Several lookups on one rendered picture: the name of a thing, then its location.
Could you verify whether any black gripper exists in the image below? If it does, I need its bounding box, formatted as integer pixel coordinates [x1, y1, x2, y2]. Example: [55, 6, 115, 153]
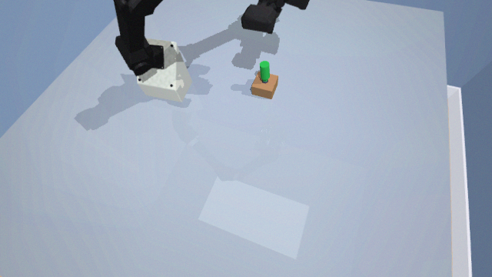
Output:
[241, 0, 282, 34]

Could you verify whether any tan wooden block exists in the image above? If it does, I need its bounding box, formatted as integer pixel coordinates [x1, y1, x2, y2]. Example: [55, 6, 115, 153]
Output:
[251, 71, 278, 99]

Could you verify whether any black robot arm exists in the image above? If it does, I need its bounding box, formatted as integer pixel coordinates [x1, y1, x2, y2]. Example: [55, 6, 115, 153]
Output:
[114, 0, 310, 76]

